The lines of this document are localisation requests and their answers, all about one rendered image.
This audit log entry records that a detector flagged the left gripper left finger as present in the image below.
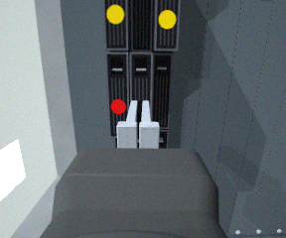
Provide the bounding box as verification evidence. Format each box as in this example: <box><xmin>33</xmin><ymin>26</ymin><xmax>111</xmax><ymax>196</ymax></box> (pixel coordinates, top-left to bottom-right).
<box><xmin>116</xmin><ymin>100</ymin><xmax>140</xmax><ymax>148</ymax></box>

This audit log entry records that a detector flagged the black server rack frame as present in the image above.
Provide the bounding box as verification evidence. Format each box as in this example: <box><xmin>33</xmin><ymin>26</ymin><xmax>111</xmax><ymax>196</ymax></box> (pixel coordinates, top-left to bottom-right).
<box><xmin>60</xmin><ymin>0</ymin><xmax>286</xmax><ymax>238</ymax></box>

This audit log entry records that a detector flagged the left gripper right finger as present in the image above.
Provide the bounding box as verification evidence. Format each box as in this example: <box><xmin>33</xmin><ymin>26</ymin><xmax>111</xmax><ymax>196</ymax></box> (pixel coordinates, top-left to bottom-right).
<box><xmin>139</xmin><ymin>100</ymin><xmax>160</xmax><ymax>149</ymax></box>

